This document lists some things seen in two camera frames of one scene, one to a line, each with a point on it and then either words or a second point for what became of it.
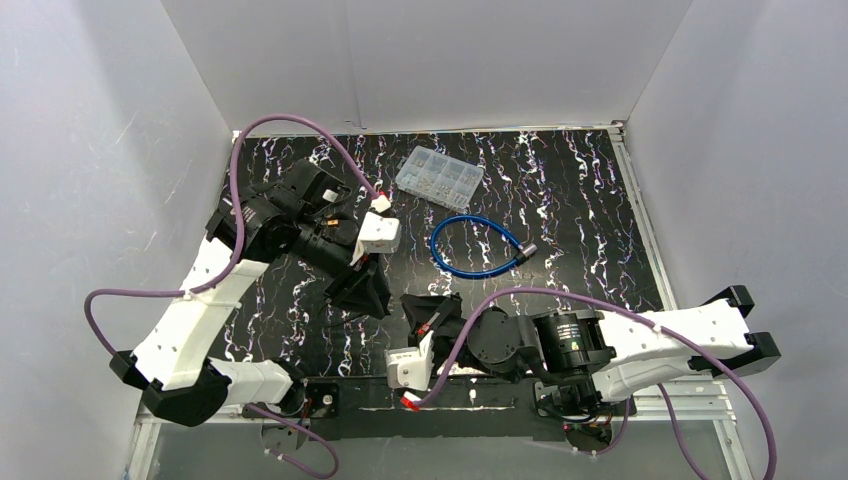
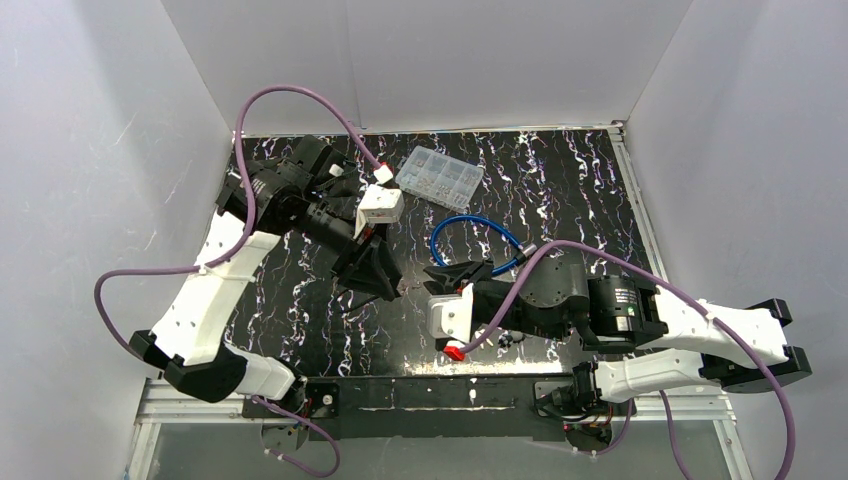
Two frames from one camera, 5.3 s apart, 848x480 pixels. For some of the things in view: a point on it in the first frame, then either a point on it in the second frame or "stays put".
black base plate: (457, 407) stays put
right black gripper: (440, 324) -> (481, 290)
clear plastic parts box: (439, 177) stays put
